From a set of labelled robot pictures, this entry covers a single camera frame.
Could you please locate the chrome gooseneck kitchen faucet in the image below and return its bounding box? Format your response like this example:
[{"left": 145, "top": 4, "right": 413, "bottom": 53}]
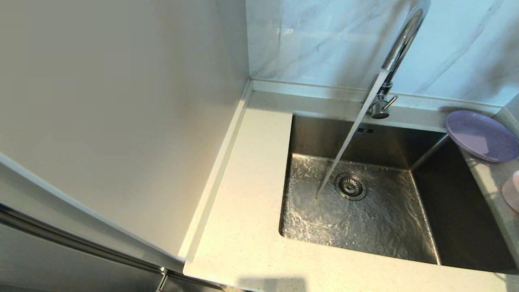
[{"left": 367, "top": 0, "right": 431, "bottom": 120}]

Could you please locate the purple plastic plate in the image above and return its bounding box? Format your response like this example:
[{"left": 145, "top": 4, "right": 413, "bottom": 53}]
[{"left": 445, "top": 110, "right": 519, "bottom": 163}]

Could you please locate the pink plastic cup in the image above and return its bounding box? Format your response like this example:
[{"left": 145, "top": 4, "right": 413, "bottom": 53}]
[{"left": 502, "top": 170, "right": 519, "bottom": 214}]

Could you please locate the stainless steel sink basin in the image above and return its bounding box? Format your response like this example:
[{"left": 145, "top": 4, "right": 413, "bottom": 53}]
[{"left": 279, "top": 114, "right": 517, "bottom": 273}]

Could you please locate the running water stream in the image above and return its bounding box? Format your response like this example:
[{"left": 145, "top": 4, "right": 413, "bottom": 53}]
[{"left": 315, "top": 69, "right": 390, "bottom": 199}]

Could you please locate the round metal drain strainer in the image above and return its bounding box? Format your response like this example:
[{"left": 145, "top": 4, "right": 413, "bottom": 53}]
[{"left": 335, "top": 172, "right": 368, "bottom": 202}]

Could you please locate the chrome refrigerator door handle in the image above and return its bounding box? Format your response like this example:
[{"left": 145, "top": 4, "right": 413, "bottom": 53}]
[{"left": 0, "top": 202, "right": 169, "bottom": 292}]

